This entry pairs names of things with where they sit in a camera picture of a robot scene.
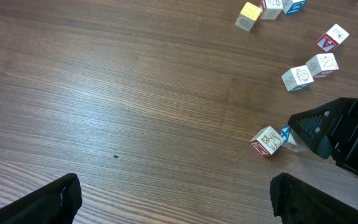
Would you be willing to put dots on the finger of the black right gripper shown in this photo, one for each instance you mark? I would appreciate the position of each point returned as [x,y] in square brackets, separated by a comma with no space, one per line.
[329,129]

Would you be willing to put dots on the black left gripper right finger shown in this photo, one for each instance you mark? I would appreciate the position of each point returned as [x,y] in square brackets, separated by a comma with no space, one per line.
[296,202]

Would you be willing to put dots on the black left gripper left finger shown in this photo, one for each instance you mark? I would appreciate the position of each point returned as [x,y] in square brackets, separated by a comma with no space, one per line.
[56,202]

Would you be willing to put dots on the number four wooden block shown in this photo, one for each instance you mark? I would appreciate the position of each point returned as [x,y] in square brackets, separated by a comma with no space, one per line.
[292,141]

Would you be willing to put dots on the cat picture red block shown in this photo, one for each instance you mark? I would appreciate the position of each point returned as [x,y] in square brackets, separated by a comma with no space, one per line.
[266,141]

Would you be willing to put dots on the bird picture red block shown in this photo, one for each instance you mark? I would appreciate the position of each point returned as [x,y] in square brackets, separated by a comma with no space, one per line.
[322,65]

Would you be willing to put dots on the ball picture blue block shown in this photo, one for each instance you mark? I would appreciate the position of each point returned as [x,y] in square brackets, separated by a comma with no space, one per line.
[297,78]

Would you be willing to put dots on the key picture red A block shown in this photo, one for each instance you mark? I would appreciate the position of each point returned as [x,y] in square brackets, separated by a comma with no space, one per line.
[333,38]

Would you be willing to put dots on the blue sided sailboat block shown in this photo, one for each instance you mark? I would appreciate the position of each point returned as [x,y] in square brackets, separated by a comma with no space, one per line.
[293,6]

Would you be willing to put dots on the snail picture wooden block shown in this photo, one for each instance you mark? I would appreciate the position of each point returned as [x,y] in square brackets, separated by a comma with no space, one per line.
[270,9]

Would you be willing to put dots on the yellow top letter block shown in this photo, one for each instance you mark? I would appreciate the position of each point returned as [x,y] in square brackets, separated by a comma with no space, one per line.
[248,16]

